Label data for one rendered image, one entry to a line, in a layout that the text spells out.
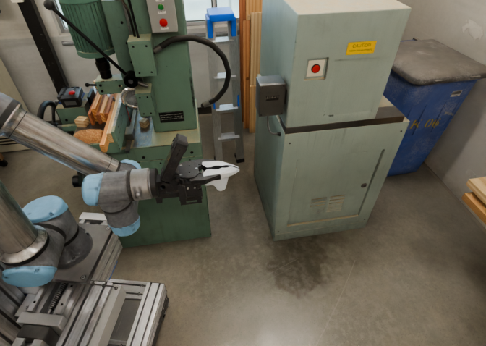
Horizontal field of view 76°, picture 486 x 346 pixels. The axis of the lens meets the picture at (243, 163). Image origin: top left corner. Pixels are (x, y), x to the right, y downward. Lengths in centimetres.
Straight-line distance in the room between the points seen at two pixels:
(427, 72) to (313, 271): 134
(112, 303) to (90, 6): 111
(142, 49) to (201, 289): 133
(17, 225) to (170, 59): 90
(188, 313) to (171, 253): 40
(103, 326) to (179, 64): 105
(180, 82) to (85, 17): 44
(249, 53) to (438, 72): 138
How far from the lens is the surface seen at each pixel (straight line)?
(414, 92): 216
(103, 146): 144
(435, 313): 218
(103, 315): 120
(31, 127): 87
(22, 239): 95
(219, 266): 203
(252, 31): 263
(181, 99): 156
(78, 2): 148
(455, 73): 223
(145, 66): 141
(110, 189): 77
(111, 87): 165
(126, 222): 85
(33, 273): 100
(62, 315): 119
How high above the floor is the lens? 175
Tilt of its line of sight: 42 degrees down
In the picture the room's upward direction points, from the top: straight up
